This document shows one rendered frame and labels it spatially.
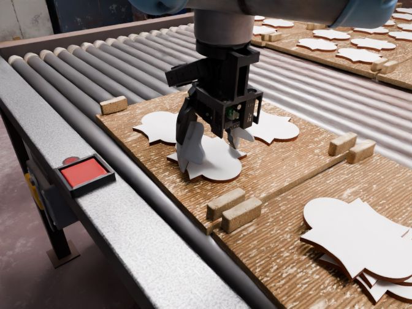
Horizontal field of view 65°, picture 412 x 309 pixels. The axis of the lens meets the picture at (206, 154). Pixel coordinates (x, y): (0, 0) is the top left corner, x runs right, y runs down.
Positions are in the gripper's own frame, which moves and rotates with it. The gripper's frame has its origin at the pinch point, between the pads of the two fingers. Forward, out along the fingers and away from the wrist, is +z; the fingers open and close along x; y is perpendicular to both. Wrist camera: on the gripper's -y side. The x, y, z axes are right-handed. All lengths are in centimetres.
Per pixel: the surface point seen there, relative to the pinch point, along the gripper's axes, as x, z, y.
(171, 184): -8.5, 1.1, 1.9
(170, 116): 2.6, 1.5, -16.3
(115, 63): 11, 8, -63
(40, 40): -4, 6, -92
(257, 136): 11.6, 0.5, 0.2
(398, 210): 14.3, -0.3, 26.0
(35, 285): -37, 99, -70
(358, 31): 101, 4, -35
